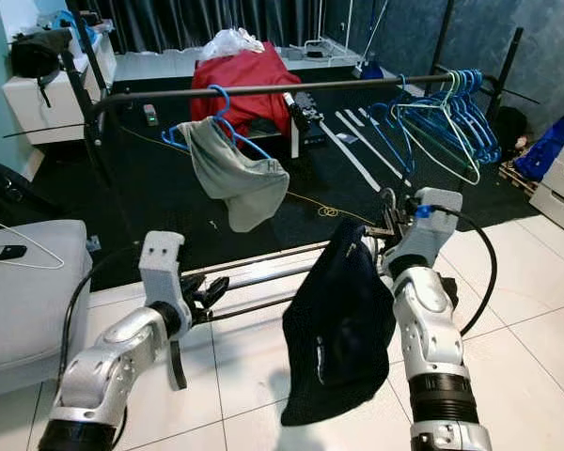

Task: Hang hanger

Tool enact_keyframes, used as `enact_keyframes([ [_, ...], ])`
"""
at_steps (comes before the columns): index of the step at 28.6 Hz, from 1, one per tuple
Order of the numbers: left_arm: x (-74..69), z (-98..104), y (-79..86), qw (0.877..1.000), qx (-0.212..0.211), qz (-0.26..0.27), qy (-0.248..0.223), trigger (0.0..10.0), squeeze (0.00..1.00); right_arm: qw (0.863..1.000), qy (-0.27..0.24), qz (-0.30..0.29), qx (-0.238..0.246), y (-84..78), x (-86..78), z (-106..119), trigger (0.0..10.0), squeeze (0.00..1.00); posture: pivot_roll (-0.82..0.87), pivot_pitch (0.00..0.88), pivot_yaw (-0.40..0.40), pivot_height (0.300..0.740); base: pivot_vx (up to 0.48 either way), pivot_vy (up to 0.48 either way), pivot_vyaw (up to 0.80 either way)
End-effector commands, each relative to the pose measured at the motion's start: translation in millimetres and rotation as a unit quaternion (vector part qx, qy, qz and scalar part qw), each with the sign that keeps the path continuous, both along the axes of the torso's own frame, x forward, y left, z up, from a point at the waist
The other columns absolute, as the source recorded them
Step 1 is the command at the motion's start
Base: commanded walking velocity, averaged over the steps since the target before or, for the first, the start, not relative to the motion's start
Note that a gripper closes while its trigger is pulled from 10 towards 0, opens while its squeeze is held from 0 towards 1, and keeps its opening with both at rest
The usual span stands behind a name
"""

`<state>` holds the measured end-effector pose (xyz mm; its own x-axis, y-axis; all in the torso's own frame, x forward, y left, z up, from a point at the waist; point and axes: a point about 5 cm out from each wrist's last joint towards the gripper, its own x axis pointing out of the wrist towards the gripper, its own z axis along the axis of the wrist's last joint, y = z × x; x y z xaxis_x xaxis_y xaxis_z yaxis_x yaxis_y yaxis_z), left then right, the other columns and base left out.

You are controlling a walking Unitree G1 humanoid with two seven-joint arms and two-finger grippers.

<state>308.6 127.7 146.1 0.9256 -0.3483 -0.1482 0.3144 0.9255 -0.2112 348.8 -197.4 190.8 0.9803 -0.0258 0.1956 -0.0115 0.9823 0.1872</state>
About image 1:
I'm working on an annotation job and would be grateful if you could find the navy printed shirt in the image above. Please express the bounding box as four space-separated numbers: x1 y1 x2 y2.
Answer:
280 218 398 426

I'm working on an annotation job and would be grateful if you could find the white floor slat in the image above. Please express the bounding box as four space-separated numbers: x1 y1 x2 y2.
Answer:
337 111 410 184
320 120 382 192

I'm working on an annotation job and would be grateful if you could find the grey beige garment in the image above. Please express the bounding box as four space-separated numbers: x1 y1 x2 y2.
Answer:
188 117 290 233

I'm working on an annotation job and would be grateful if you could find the wooden pallet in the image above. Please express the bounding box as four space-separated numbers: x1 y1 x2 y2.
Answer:
498 160 541 194

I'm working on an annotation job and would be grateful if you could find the black metal device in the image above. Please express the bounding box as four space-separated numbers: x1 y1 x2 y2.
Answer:
290 92 323 147

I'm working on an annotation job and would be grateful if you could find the black clothes rack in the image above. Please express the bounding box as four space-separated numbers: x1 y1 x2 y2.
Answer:
61 0 541 320

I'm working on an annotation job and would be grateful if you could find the black floor bag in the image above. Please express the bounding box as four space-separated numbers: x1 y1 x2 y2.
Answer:
493 106 529 147

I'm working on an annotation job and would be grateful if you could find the grey ottoman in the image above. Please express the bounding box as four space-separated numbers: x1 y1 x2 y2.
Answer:
0 221 95 396

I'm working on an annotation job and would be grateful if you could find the blue mop head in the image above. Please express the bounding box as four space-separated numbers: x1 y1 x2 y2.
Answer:
352 61 384 81

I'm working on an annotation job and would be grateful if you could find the black backpack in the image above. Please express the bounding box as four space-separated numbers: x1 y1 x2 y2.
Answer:
0 162 53 226

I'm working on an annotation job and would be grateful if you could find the red cloth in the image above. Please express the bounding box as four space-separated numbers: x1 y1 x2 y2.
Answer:
190 42 302 137

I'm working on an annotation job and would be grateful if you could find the thin black rod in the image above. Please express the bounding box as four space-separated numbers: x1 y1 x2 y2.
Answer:
2 125 100 139

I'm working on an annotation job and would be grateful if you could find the white low platform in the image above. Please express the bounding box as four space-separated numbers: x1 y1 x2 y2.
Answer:
113 47 363 81

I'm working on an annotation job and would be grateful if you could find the white shelf unit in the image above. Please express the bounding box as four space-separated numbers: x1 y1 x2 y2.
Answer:
2 33 109 147

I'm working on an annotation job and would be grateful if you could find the white plastic bag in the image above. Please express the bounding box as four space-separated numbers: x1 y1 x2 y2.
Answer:
202 28 266 62

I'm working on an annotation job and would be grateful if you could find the dark curtain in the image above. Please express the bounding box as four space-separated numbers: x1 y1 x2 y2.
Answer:
80 0 330 53

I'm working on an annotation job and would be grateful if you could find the black handbag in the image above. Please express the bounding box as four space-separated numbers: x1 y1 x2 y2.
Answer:
11 28 74 84

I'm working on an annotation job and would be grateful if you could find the blue plastic bag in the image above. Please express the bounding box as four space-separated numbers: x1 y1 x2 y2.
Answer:
52 9 95 48

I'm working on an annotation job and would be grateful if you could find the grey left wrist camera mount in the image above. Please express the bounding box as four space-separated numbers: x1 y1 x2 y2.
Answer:
139 230 191 391

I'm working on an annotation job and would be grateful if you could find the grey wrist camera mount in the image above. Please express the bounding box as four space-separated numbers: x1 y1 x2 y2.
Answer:
390 188 463 273
139 230 191 391

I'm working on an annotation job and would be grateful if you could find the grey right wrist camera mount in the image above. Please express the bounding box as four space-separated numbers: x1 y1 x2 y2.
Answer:
390 188 463 273

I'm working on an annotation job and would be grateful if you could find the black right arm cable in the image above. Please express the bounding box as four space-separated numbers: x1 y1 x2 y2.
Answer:
432 205 499 337

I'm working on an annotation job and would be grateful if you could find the white wire hanger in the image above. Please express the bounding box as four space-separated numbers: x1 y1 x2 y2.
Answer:
0 221 65 269

